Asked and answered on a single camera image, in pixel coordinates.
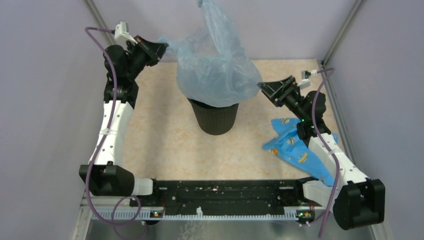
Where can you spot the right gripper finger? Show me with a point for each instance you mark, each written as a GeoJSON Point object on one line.
{"type": "Point", "coordinates": [275, 86]}
{"type": "Point", "coordinates": [272, 96]}

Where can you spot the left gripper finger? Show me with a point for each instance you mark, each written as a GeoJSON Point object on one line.
{"type": "Point", "coordinates": [154, 48]}
{"type": "Point", "coordinates": [156, 57]}

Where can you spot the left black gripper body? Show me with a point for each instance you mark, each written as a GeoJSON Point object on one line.
{"type": "Point", "coordinates": [140, 54]}

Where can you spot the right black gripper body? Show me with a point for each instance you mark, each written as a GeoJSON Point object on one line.
{"type": "Point", "coordinates": [290, 98]}

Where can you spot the translucent blue trash bag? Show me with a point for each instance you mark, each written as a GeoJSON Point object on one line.
{"type": "Point", "coordinates": [212, 65]}

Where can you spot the black plastic trash bin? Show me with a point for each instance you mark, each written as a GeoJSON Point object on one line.
{"type": "Point", "coordinates": [214, 120]}

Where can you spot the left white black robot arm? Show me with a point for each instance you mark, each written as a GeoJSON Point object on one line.
{"type": "Point", "coordinates": [104, 174]}

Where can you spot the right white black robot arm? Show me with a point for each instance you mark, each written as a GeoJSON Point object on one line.
{"type": "Point", "coordinates": [305, 142]}

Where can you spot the blue patterned cloth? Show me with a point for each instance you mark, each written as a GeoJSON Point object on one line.
{"type": "Point", "coordinates": [288, 147]}

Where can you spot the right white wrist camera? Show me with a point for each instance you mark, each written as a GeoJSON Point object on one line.
{"type": "Point", "coordinates": [306, 76]}

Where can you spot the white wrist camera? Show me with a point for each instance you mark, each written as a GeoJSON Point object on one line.
{"type": "Point", "coordinates": [122, 35]}
{"type": "Point", "coordinates": [306, 76]}

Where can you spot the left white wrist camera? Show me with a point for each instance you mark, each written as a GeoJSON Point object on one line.
{"type": "Point", "coordinates": [122, 35]}

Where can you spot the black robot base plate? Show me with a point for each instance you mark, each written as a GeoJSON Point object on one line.
{"type": "Point", "coordinates": [225, 197]}

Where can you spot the white cable duct rail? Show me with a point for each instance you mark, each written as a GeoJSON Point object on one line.
{"type": "Point", "coordinates": [290, 214]}

